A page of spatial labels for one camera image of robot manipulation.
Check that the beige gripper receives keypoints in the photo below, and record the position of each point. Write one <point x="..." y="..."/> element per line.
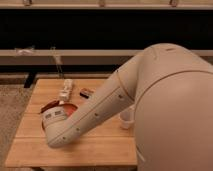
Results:
<point x="65" y="93"/>

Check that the orange ceramic bowl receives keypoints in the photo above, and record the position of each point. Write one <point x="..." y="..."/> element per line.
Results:
<point x="68" y="108"/>

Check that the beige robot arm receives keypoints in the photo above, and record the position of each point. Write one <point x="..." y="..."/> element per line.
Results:
<point x="171" y="91"/>

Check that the small dark red object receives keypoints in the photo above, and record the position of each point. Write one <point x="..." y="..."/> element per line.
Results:
<point x="86" y="93"/>

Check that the white plastic cup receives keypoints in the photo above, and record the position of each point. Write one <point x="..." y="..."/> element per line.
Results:
<point x="126" y="118"/>

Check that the wooden bench rail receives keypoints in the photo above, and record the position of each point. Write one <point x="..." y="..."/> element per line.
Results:
<point x="65" y="57"/>

